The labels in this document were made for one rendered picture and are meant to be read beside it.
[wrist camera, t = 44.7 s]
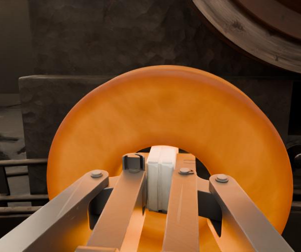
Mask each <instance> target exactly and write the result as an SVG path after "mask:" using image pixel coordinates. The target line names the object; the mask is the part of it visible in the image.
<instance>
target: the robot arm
mask: <svg viewBox="0 0 301 252"><path fill-rule="evenodd" d="M146 204H147V210H149V212H159V210H162V212H167V217H166V225H165V232H164V239H163V247H162V251H160V252H200V243H199V217H198V216H200V217H204V218H207V223H208V226H209V228H210V230H211V232H212V234H213V236H214V238H215V240H216V242H217V244H218V246H219V248H220V250H221V252H295V251H294V250H293V249H292V248H291V247H290V245H289V244H288V243H287V242H286V241H285V239H284V238H283V237H282V236H281V235H280V233H279V232H278V231H277V230H276V229H275V227H274V226H273V225H272V224H271V223H270V221H269V220H268V219H267V218H266V217H265V215H264V214H263V213H262V212H261V211H260V209H259V208H258V207H257V206H256V205H255V203H254V202H253V201H252V200H251V199H250V197H249V196H248V195H247V194H246V193H245V191H244V190H243V189H242V188H241V187H240V185H239V184H238V183H237V182H236V181H235V179H234V178H232V177H231V176H229V175H226V174H215V175H212V176H210V178H209V180H205V179H202V178H200V177H198V176H197V173H196V157H195V156H194V155H192V154H191V153H179V148H177V147H173V146H165V145H158V146H152V147H151V150H150V153H144V152H138V153H127V154H125V155H123V156H122V172H121V174H120V175H119V176H114V177H109V173H108V172H107V171H105V170H99V169H97V170H93V171H89V172H88V173H86V174H85V175H83V176H82V177H81V178H80V179H78V180H77V181H76V182H74V183H73V184H72V185H70V186H69V187H68V188H66V189H65V190H64V191H62V192H61V193H60V194H58V195H57V196H56V197H55V198H53V199H52V200H51V201H49V202H48V203H47V204H45V205H44V206H43V207H41V208H40V209H39V210H37V211H36V212H35V213H34V214H32V215H31V216H30V217H28V218H27V219H26V220H24V221H23V222H22V223H20V224H19V225H18V226H16V227H15V228H14V229H13V230H11V231H10V232H9V233H7V234H6V235H5V236H3V237H2V238H1V239H0V252H137V249H138V245H139V241H140V236H141V232H142V228H143V224H144V220H145V216H146Z"/></svg>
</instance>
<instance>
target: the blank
mask: <svg viewBox="0 0 301 252"><path fill-rule="evenodd" d="M153 146H170V147H175V148H179V149H182V150H184V151H186V152H188V153H190V154H192V155H193V156H195V157H196V158H197V159H199V160H200V161H201V162H202V163H203V164H204V166H205V167H206V168H207V170H208V171H209V173H210V175H211V176H213V175H217V174H224V175H228V176H230V177H232V178H234V179H235V181H236V182H237V183H238V184H239V185H240V187H241V188H242V189H243V190H244V191H245V193H246V194H247V195H248V196H249V197H250V199H251V200H252V201H253V202H254V203H255V205H256V206H257V207H258V208H259V209H260V211H261V212H262V213H263V214H264V216H265V217H266V218H267V219H268V220H269V222H270V223H271V224H272V225H273V226H274V228H275V229H276V230H277V231H278V232H279V234H280V235H281V234H282V232H283V230H284V228H285V226H286V223H287V220H288V217H289V214H290V210H291V205H292V199H293V174H292V168H291V163H290V159H289V156H288V153H287V150H286V147H285V145H284V143H283V141H282V139H281V137H280V135H279V133H278V132H277V130H276V128H275V127H274V125H273V124H272V123H271V121H270V120H269V119H268V117H267V116H266V115H265V114H264V113H263V112H262V111H261V110H260V109H259V107H258V106H257V105H256V104H255V103H254V102H253V101H252V100H251V99H250V98H249V97H248V96H247V95H246V94H245V93H243V92H242V91H241V90H240V89H238V88H237V87H236V86H234V85H233V84H231V83H230V82H228V81H226V80H224V79H223V78H221V77H218V76H216V75H214V74H212V73H209V72H206V71H203V70H200V69H196V68H192V67H187V66H179V65H155V66H148V67H142V68H138V69H135V70H131V71H129V72H126V73H123V74H121V75H119V76H117V77H115V78H113V79H111V80H109V81H107V82H106V83H104V84H102V85H100V86H98V87H97V88H95V89H94V90H92V91H91V92H89V93H88V94H87V95H86V96H84V97H83V98H82V99H81V100H80V101H79V102H78V103H77V104H76V105H75V106H74V107H73V108H72V109H71V110H70V111H69V113H68V114H67V115H66V117H65V118H64V120H63V121H62V123H61V124H60V126H59V128H58V130H57V132H56V134H55V136H54V139H53V141H52V144H51V147H50V151H49V156H48V162H47V173H46V181H47V191H48V197H49V201H51V200H52V199H53V198H55V197H56V196H57V195H59V194H60V193H61V192H63V191H64V190H65V189H67V188H68V187H69V186H70V185H72V184H73V183H74V182H76V181H77V180H78V179H80V178H81V177H82V176H84V175H85V174H86V173H88V172H90V171H93V170H103V171H107V172H108V176H109V177H117V176H120V175H121V173H122V171H123V163H122V156H123V155H126V154H129V153H136V152H137V151H140V150H142V149H145V148H148V147H153ZM166 220H167V214H163V213H158V212H154V211H149V210H148V209H147V208H146V214H145V218H144V222H143V227H142V231H141V235H140V239H139V243H138V247H137V251H136V252H161V251H162V250H163V243H164V235H165V228H166ZM198 229H199V252H222V251H221V249H220V247H219V245H218V243H217V241H216V239H215V237H214V235H213V233H212V231H211V229H210V227H209V225H208V218H205V217H202V216H198Z"/></svg>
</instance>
